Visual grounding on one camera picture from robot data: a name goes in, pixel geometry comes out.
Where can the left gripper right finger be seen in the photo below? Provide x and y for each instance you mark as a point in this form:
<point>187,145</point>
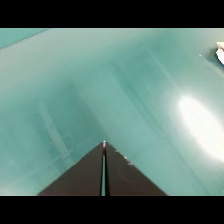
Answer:
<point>128,178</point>

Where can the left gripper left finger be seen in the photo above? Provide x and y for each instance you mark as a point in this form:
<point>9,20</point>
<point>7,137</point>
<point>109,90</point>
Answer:
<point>82,177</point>

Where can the white garment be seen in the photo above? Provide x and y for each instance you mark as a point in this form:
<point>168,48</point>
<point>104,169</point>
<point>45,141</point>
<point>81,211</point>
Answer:
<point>220,53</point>

